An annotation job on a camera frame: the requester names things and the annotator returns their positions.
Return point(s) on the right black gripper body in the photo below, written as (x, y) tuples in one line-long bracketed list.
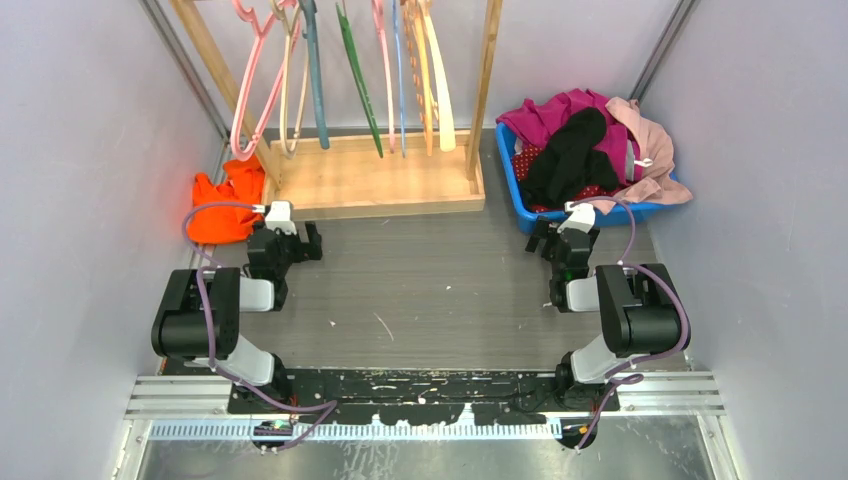
[(550, 252)]

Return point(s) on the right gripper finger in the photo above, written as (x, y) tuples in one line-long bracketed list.
[(539, 233), (592, 235)]

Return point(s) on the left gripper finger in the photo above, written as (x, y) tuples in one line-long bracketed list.
[(257, 238), (312, 248)]

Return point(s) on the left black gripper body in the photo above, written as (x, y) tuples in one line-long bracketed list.
[(292, 250)]

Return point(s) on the black skirt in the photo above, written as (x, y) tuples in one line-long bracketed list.
[(569, 163)]

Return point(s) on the magenta skirt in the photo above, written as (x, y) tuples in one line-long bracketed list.
[(534, 124)]

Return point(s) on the light blue hanger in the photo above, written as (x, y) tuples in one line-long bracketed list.
[(401, 96)]

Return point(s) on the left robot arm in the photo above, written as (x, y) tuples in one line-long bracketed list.
[(198, 320)]

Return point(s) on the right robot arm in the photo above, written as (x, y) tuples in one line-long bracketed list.
[(640, 312)]

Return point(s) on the wooden hanger rack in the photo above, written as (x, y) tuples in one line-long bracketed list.
[(349, 180)]

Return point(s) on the cream hanger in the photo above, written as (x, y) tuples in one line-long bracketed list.
[(290, 14)]

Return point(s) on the light wooden hanger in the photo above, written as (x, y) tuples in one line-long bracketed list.
[(441, 106)]

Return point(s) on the green hanger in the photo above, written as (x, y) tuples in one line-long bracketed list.
[(358, 78)]

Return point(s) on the teal blue hanger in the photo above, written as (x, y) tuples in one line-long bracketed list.
[(309, 10)]

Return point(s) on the blue plastic bin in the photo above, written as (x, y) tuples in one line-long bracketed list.
[(526, 219)]

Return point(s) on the red dotted garment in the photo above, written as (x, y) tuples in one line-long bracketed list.
[(521, 163)]

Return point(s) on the pink garment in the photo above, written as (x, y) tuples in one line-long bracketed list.
[(641, 154)]

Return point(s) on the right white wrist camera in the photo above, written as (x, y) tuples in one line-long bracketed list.
[(580, 216)]

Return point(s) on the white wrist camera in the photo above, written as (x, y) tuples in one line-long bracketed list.
[(278, 217), (580, 216)]

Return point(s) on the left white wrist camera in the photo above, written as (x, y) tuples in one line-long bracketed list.
[(278, 217)]

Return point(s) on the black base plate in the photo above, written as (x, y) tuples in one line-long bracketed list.
[(439, 397)]

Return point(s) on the aluminium rail frame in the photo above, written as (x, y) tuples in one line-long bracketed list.
[(192, 408)]

